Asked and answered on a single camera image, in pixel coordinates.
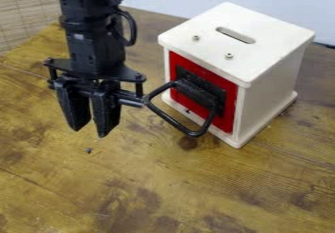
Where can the red drawer with black handle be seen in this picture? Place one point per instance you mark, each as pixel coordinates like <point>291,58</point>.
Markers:
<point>202,92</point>

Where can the white wooden box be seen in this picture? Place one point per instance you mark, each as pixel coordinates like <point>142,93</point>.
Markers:
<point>249,53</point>

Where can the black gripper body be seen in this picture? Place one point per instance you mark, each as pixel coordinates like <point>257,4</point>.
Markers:
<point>95,66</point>

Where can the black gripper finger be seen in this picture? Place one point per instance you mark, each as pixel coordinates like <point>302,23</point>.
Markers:
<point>74,104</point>
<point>106,112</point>

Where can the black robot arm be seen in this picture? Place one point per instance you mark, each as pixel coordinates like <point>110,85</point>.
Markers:
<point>98,14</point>

